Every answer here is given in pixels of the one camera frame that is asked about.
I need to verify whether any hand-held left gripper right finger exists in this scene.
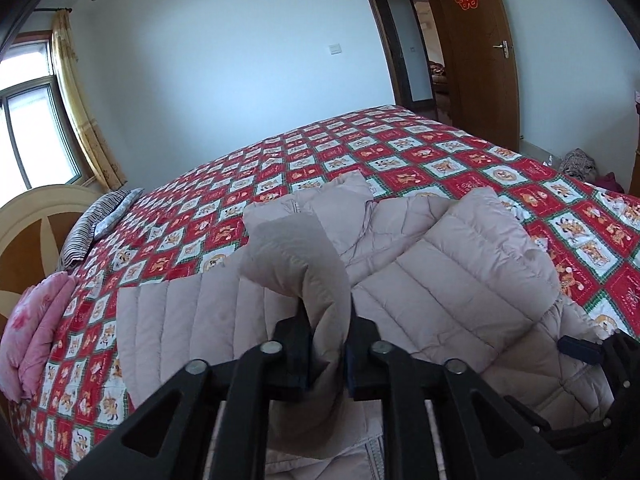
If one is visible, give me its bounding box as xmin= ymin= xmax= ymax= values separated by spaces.
xmin=345 ymin=309 xmax=581 ymax=480

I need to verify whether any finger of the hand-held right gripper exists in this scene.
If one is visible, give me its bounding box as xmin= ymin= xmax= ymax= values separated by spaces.
xmin=502 ymin=395 xmax=616 ymax=436
xmin=557 ymin=334 xmax=604 ymax=366

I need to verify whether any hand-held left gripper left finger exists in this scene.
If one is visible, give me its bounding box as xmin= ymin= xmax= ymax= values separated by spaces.
xmin=62 ymin=305 xmax=316 ymax=480

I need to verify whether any beige quilted puffer jacket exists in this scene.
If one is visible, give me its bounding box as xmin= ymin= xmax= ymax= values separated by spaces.
xmin=116 ymin=170 xmax=618 ymax=480

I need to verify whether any grey crumpled clothes pile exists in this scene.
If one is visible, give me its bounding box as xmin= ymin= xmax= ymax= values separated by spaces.
xmin=559 ymin=148 xmax=598 ymax=181

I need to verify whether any dark red cloth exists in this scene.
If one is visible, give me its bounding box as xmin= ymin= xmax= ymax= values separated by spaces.
xmin=595 ymin=171 xmax=626 ymax=193

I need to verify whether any red checked printed bedspread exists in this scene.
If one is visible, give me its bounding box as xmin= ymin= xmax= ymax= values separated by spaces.
xmin=10 ymin=104 xmax=640 ymax=480

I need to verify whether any grey striped pillow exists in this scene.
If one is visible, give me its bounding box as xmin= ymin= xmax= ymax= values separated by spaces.
xmin=60 ymin=187 xmax=146 ymax=268

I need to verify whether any pink folded blanket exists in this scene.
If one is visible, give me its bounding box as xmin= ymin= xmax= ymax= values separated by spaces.
xmin=0 ymin=270 xmax=76 ymax=403

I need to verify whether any brown wooden door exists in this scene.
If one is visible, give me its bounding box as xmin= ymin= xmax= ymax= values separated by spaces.
xmin=420 ymin=0 xmax=521 ymax=153

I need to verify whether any wooden bed headboard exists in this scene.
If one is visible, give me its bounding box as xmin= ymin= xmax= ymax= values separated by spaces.
xmin=0 ymin=183 xmax=106 ymax=336

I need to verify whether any brown sofa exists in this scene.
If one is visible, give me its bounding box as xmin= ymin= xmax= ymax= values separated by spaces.
xmin=427 ymin=60 xmax=451 ymax=96

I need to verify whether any yellow curtain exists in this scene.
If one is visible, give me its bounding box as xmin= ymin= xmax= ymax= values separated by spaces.
xmin=51 ymin=9 xmax=128 ymax=193

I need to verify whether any window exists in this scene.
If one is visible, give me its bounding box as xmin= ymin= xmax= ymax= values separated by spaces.
xmin=0 ymin=30 xmax=93 ymax=206

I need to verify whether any dark wooden door frame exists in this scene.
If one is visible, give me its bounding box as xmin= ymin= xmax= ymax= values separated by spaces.
xmin=352 ymin=0 xmax=451 ymax=126

